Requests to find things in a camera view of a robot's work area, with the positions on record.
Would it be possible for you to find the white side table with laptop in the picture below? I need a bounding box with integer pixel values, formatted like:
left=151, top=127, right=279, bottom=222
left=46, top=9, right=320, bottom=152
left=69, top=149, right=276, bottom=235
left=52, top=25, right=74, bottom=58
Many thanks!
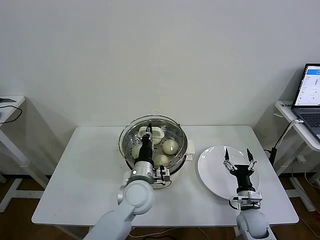
left=274, top=100, right=320, bottom=213

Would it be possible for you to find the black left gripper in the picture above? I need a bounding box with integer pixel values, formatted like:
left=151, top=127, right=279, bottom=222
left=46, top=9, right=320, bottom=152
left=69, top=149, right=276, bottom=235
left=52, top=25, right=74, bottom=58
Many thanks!
left=136, top=121, right=154, bottom=164

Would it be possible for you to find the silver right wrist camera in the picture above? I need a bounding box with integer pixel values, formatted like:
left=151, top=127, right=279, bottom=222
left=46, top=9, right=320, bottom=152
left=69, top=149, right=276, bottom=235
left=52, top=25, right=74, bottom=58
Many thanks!
left=228, top=191, right=264, bottom=210

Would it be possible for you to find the black cable with white plug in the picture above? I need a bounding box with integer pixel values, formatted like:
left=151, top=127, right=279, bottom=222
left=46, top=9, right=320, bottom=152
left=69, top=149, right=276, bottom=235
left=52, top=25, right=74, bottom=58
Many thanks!
left=264, top=119, right=305, bottom=167

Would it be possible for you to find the white round plate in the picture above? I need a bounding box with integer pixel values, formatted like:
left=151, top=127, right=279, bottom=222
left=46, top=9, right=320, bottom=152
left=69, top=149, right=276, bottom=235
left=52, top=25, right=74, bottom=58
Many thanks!
left=197, top=145, right=261, bottom=201

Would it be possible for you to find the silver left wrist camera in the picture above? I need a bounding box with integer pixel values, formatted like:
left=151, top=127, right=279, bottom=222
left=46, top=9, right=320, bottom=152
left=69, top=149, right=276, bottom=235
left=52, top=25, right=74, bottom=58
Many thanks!
left=152, top=165, right=173, bottom=187

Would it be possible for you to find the white side table with cable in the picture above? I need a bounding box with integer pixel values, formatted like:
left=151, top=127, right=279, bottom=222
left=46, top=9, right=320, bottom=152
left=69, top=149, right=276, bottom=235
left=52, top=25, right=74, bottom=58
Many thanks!
left=0, top=95, right=50, bottom=212

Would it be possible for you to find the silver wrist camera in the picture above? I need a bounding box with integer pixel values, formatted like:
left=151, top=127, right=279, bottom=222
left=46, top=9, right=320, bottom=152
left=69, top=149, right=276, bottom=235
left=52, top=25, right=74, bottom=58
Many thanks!
left=228, top=191, right=264, bottom=210
left=152, top=165, right=173, bottom=187

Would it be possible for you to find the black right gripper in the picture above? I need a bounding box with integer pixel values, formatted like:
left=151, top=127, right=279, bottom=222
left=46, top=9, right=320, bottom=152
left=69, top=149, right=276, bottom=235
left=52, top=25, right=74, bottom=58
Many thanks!
left=222, top=147, right=258, bottom=193

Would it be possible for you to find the thin black cable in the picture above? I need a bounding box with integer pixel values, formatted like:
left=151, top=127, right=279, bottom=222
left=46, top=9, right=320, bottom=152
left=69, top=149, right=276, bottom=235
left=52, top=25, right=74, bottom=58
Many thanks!
left=0, top=104, right=24, bottom=125

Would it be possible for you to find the white electric cooker pot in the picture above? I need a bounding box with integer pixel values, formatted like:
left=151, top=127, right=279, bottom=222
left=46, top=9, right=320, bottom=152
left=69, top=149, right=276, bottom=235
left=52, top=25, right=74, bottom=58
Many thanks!
left=116, top=138, right=196, bottom=192

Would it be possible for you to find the stainless steel steamer basket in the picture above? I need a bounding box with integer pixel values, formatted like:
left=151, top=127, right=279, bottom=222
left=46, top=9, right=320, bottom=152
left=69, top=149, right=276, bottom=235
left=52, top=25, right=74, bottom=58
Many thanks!
left=122, top=119, right=189, bottom=177

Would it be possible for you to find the round glass pot lid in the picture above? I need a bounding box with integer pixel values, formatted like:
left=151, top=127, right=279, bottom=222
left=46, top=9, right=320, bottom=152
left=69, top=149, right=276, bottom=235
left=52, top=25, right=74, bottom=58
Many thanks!
left=118, top=114, right=189, bottom=175

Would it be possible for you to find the grey open laptop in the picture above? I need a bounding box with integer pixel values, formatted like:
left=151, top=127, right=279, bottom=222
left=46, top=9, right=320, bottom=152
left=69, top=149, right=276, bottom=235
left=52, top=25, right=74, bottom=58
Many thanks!
left=291, top=63, right=320, bottom=142

